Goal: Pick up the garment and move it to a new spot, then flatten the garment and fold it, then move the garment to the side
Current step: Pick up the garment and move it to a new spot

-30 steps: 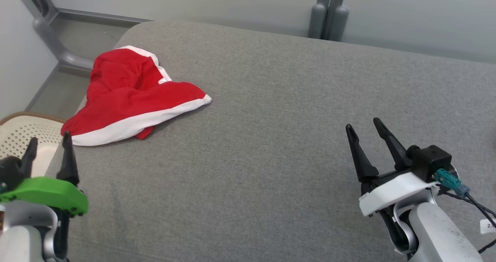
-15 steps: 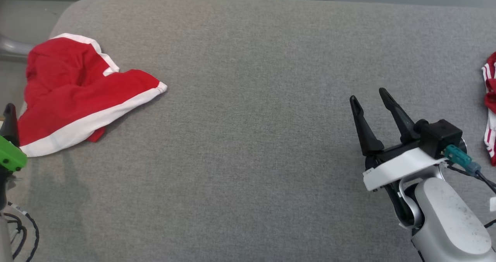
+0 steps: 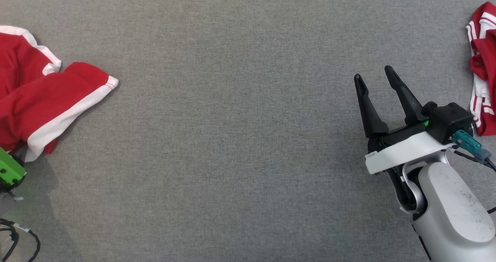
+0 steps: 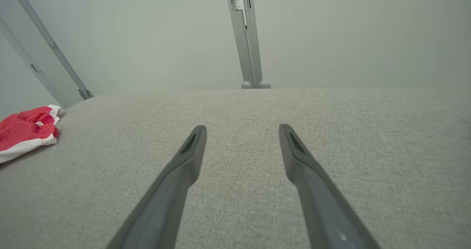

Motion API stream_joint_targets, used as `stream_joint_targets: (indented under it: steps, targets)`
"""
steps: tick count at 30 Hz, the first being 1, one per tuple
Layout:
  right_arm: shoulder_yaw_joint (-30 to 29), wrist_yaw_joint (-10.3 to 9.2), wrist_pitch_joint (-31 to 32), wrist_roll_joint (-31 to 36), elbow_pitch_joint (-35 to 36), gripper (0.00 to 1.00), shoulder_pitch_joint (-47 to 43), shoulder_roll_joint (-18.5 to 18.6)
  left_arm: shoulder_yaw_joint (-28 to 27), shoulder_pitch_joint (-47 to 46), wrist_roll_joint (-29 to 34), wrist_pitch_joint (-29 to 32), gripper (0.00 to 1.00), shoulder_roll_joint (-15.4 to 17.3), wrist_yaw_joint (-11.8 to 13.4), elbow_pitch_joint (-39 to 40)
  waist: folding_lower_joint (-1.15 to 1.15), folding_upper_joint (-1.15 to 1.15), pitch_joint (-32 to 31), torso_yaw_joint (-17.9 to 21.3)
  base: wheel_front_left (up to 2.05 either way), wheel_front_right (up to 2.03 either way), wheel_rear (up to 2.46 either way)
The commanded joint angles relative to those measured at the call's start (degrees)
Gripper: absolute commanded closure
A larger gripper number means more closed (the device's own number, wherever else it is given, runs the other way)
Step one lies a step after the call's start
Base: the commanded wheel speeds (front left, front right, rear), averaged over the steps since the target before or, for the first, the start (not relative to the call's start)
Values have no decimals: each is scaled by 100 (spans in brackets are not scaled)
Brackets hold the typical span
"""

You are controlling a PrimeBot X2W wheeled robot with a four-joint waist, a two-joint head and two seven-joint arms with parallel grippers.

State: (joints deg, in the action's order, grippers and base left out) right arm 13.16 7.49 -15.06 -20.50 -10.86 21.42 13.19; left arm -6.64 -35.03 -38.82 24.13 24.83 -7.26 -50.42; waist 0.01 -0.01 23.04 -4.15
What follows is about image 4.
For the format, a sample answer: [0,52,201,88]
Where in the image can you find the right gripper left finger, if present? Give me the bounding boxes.
[106,125,208,249]

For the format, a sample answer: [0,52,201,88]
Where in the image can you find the grey metal frame rails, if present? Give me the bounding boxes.
[7,0,94,99]

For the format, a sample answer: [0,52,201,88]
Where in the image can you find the red garment with white hem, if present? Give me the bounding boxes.
[0,104,63,164]

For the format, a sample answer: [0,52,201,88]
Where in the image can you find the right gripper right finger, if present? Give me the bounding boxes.
[279,124,382,249]

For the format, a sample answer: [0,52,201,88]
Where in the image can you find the grey partition post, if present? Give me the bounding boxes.
[224,0,255,90]
[241,0,271,90]
[0,16,72,110]

